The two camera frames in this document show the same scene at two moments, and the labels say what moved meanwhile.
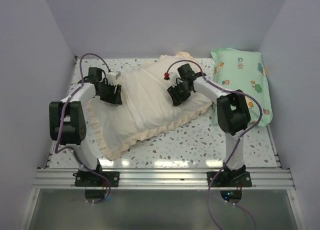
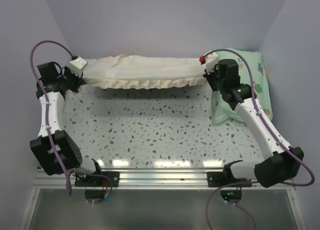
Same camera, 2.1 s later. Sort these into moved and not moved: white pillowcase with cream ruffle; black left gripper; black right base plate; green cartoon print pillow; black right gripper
Moved: white pillowcase with cream ruffle; black left gripper; black right gripper
Not moved: green cartoon print pillow; black right base plate
